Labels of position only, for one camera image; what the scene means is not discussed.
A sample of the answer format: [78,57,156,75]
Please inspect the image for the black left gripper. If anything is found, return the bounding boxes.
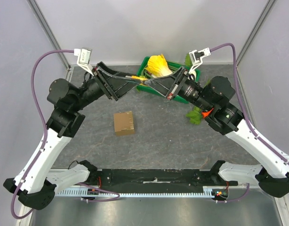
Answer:
[72,61,142,111]

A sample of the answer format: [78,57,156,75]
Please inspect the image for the yellow utility knife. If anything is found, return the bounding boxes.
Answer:
[125,75,148,84]

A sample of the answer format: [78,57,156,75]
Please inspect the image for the brown cardboard express box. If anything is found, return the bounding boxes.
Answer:
[113,111,135,136]

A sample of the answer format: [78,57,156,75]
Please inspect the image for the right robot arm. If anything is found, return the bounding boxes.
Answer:
[144,67,289,198]

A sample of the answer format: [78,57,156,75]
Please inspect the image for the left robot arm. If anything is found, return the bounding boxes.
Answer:
[3,62,145,210]

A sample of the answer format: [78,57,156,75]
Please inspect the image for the yellow napa cabbage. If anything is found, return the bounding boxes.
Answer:
[145,54,173,78]

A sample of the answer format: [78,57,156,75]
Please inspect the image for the green long beans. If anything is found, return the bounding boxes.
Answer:
[139,69,156,79]

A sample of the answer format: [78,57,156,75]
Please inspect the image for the green plastic tray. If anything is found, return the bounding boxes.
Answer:
[136,56,201,104]

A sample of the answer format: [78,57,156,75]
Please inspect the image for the white radish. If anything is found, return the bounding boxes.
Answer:
[188,70,197,82]

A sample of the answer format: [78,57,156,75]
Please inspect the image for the orange carrot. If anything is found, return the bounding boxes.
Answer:
[201,108,214,119]

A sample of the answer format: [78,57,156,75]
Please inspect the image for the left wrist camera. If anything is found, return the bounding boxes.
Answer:
[74,48,93,75]

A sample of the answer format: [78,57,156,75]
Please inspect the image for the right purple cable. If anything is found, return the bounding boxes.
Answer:
[209,42,289,204]

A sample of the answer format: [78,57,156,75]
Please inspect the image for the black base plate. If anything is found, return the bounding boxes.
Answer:
[85,169,238,187]

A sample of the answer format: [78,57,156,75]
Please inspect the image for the slotted cable duct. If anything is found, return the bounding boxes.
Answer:
[56,186,228,198]

